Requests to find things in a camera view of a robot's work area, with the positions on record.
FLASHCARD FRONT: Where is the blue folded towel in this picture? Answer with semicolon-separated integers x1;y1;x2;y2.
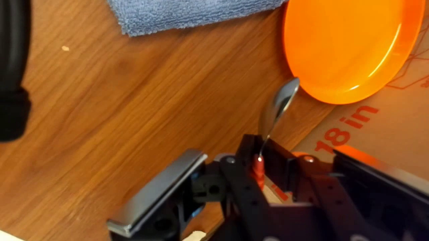
106;0;287;37

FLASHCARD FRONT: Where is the metal spoon orange handle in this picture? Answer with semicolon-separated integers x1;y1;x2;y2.
250;76;301;191

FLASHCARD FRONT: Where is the black sleeved cable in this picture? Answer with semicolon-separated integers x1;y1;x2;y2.
0;0;33;143

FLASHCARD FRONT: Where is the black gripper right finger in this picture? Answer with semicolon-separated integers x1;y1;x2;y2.
332;148;429;224

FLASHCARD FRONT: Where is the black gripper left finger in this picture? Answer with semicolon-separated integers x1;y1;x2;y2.
106;148;209;239

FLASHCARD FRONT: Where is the orange plastic plate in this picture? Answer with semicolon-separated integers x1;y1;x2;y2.
281;0;426;105

